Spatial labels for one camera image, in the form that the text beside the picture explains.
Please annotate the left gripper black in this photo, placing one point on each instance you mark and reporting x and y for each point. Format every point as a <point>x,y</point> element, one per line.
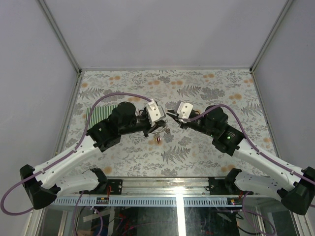
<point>160,124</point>

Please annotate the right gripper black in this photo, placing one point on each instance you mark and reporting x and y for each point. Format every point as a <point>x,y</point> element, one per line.
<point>174,116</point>

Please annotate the large metal keyring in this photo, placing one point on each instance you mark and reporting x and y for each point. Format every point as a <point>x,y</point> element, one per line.
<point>157,134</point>

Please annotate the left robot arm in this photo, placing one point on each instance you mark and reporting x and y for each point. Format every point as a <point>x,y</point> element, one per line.
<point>45,182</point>

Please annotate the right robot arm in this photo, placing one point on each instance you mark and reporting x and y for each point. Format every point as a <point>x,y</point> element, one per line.
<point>293,186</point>

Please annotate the floral table mat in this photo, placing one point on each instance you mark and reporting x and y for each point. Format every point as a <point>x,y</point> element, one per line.
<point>181,153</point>

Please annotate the green striped cloth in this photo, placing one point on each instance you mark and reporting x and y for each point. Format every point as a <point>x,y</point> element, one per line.
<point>99,113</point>

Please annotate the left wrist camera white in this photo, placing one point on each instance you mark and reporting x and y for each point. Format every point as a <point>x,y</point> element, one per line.
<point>155,112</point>

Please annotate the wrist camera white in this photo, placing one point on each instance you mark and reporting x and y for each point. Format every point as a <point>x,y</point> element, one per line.
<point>155,112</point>
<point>183,111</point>

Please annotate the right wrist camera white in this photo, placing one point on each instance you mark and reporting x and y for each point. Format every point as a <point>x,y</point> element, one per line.
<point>183,111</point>

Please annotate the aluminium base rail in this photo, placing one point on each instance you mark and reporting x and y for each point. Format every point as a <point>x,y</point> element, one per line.
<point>172,188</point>

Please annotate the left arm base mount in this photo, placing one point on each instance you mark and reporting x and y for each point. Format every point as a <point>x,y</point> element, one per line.
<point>114,187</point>

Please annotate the slotted cable duct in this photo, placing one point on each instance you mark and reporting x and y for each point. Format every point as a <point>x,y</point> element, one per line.
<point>142,201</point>

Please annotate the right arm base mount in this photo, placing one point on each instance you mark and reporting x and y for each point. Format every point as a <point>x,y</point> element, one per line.
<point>218,186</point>

